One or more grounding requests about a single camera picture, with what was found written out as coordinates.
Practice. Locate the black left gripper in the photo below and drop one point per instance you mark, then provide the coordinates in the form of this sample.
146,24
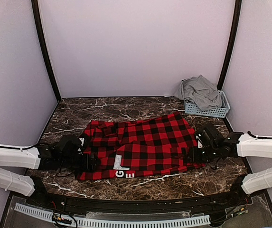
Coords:
89,163

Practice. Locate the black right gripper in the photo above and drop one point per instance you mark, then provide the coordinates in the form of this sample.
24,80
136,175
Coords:
193,156

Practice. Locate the red black plaid shirt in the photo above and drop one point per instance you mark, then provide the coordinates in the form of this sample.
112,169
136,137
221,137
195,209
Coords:
142,148

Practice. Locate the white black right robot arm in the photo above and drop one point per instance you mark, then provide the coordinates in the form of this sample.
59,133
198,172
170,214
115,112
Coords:
213,145

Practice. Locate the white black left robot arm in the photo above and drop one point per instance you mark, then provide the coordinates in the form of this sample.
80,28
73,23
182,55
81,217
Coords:
68,152

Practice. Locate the grey long sleeve shirt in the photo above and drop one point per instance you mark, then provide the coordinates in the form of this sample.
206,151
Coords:
200,91

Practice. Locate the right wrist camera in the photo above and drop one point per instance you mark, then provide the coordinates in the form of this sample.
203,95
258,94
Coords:
199,141

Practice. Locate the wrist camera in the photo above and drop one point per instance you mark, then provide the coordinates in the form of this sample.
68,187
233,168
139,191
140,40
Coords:
199,141
83,144

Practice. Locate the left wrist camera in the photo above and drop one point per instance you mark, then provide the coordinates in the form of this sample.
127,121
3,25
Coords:
83,144

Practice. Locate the white slotted cable duct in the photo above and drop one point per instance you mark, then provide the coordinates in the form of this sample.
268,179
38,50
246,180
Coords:
113,220

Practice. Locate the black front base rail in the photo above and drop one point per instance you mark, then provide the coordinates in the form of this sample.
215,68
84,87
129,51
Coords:
220,206

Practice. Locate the black right frame post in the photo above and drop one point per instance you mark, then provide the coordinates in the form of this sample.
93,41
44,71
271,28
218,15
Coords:
230,45

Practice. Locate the black frame post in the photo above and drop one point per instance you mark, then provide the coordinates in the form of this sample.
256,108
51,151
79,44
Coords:
44,50
230,45

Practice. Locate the black left frame post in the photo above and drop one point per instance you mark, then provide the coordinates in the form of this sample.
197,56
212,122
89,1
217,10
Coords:
44,50

